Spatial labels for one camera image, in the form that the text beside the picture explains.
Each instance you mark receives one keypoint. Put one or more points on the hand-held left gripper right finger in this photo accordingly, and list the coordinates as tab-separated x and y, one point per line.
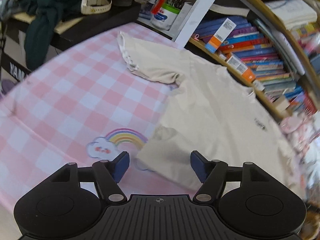
198	166

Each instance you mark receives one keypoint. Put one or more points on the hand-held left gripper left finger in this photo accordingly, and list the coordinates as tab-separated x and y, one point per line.
121	167

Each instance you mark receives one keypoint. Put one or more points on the beige printed t-shirt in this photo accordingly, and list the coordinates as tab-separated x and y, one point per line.
212	105

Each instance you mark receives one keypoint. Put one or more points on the pink checked cartoon desk mat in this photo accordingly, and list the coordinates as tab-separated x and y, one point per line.
62	92

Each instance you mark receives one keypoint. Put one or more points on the flat white orange box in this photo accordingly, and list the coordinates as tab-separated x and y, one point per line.
241	67

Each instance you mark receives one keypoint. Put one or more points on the pink plush rabbit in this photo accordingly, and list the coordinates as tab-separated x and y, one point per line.
307	130

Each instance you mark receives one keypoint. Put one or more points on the brown plush toy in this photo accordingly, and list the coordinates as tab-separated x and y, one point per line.
312	217

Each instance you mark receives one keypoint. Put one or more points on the row of colourful books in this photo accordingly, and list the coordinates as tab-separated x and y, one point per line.
262	52

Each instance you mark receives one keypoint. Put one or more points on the tall white orange box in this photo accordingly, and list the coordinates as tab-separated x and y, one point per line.
220	36

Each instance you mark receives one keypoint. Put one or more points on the white jar with green rim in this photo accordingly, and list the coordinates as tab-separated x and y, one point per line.
163	17

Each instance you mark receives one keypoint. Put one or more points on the white and wood bookshelf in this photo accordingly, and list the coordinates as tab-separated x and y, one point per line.
197	12

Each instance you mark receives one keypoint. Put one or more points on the thick white book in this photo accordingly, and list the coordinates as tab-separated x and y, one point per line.
230	10

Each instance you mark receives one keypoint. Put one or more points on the cream wrist watch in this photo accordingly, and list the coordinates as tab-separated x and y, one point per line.
96	6

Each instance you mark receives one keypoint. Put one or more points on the dark green cloth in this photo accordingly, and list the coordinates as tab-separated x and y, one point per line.
42	17

